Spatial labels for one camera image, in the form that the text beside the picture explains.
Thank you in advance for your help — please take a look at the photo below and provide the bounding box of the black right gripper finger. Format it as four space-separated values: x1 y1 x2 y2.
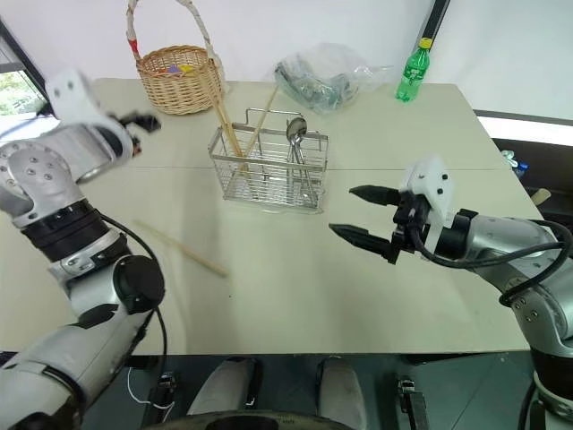
329 222 395 260
348 184 402 207

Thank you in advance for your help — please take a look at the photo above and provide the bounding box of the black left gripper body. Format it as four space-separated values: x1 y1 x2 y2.
116 114 145 158

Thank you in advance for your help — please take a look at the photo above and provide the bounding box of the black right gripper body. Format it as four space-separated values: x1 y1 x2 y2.
387 190 433 266

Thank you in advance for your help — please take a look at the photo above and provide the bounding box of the metal spoon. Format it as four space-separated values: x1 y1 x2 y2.
289 136 315 203
285 116 310 165

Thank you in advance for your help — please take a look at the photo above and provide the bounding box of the wooden chopstick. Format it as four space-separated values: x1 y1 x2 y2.
133 219 230 278
216 91 250 176
211 89 248 176
243 84 280 158

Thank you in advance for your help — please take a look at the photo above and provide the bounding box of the clear plastic bag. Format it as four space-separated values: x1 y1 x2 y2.
272 42 395 116

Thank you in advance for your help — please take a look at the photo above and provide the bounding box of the blue white small bottle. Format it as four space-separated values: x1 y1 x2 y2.
500 150 531 180

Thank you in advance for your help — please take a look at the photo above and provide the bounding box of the green plastic bottle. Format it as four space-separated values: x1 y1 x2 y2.
394 38 433 105

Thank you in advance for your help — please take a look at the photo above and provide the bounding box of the window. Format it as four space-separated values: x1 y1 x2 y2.
0 17 51 120

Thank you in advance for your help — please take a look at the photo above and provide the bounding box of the grey robot foot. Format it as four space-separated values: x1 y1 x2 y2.
186 357 263 416
316 356 366 423

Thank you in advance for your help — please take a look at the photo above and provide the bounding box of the dark bin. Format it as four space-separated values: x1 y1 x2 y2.
492 137 573 220

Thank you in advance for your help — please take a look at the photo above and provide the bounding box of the black pole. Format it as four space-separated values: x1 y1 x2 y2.
415 0 452 46

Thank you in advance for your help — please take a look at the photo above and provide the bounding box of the wicker basket with handle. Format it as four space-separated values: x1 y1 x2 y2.
124 0 227 116

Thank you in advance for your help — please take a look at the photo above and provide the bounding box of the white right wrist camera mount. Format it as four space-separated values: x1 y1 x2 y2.
399 155 453 250

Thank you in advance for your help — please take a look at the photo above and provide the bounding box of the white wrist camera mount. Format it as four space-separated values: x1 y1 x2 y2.
44 66 134 156
399 155 453 250

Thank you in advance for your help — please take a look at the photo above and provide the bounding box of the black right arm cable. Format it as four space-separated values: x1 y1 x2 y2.
409 219 572 308

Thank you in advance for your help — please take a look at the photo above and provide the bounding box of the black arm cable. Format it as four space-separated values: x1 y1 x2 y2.
409 219 572 308
96 214 169 359

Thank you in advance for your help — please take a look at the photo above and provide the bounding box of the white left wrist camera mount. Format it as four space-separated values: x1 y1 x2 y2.
44 66 134 156

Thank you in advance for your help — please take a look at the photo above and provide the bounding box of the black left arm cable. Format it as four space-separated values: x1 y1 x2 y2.
96 214 169 359

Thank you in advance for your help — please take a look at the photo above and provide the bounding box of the metal wire basket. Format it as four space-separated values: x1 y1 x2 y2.
206 107 331 216

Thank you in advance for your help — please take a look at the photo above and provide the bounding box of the thin white cable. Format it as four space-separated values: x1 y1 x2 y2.
126 366 175 410

